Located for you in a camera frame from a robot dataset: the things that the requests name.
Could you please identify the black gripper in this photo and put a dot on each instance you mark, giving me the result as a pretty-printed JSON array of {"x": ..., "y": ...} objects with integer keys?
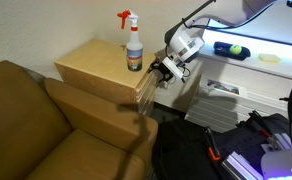
[{"x": 166, "y": 71}]

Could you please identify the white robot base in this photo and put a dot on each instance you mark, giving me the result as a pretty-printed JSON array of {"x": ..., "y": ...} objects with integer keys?
[{"x": 279, "y": 163}]

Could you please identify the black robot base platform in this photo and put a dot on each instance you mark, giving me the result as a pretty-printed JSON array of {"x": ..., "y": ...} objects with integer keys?
[{"x": 199, "y": 150}]

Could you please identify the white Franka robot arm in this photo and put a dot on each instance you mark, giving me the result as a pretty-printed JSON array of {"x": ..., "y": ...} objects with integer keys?
[{"x": 187, "y": 43}]

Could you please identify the light wooden cabinet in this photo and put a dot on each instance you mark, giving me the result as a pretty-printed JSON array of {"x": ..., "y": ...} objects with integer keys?
[{"x": 99, "y": 68}]

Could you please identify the spray bottle with red trigger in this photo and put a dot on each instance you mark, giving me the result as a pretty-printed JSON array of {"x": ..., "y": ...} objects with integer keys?
[{"x": 134, "y": 50}]

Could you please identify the printed label sticker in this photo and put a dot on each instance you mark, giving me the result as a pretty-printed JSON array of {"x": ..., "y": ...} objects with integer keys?
[{"x": 223, "y": 87}]

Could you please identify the green tennis ball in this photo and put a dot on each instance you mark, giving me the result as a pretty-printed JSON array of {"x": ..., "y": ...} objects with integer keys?
[{"x": 235, "y": 49}]

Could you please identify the dark blue tray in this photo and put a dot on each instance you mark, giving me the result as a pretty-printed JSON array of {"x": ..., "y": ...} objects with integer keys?
[{"x": 244, "y": 54}]

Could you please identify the black clamp with orange grip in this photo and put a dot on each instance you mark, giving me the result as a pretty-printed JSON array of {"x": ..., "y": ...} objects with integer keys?
[{"x": 213, "y": 143}]

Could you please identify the yellow sponge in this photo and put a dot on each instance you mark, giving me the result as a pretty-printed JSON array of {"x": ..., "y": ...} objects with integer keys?
[{"x": 269, "y": 57}]

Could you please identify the black clamp with red grip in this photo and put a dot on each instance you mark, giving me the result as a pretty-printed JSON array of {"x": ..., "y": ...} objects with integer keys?
[{"x": 262, "y": 128}]

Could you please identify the brown leather sofa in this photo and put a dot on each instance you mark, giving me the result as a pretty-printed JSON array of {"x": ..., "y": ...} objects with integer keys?
[{"x": 52, "y": 133}]

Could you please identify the aluminium extrusion rails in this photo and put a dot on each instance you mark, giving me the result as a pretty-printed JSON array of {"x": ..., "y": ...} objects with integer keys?
[{"x": 242, "y": 166}]

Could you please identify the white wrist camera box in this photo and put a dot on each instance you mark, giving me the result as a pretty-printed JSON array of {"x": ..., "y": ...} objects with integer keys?
[{"x": 173, "y": 67}]

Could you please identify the white wall heater unit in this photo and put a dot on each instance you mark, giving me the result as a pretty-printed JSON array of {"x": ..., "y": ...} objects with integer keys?
[{"x": 239, "y": 106}]

